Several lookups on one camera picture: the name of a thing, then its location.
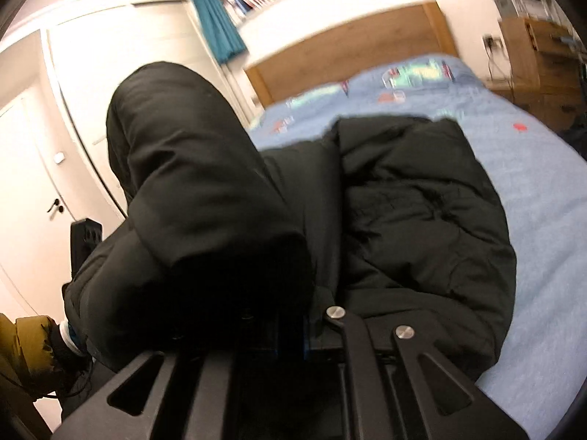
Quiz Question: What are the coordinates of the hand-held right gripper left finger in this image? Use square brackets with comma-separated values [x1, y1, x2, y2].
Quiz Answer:
[55, 351, 276, 440]

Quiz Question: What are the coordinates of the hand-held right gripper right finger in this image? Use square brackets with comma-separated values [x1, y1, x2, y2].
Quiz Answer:
[300, 305, 528, 440]

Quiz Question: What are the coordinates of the black puffer coat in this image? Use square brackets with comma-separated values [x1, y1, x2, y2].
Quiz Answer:
[62, 61, 518, 377]

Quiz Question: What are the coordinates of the person's left forearm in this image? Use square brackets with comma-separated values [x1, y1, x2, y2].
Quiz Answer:
[0, 314, 87, 399]

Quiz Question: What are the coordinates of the white door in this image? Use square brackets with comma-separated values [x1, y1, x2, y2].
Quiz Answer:
[0, 96, 115, 317]

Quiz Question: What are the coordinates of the white wardrobe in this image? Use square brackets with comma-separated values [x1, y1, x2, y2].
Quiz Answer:
[46, 0, 258, 221]

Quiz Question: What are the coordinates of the bed with blue patterned duvet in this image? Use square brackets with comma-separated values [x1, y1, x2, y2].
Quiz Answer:
[248, 55, 587, 427]

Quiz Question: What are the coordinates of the teal curtain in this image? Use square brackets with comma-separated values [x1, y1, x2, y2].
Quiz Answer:
[188, 0, 248, 64]

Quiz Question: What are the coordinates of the wooden headboard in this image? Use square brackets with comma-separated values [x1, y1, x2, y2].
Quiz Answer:
[244, 1, 459, 108]

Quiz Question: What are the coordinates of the wooden nightstand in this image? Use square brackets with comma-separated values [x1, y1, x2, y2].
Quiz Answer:
[488, 17, 587, 133]

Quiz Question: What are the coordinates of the white printer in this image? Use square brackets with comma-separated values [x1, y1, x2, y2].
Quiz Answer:
[488, 0, 558, 21]

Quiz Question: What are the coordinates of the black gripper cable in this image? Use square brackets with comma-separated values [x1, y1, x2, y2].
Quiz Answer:
[0, 367, 90, 400]

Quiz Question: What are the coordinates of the black charger cable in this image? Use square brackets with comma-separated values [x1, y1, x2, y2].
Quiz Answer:
[485, 48, 515, 93]

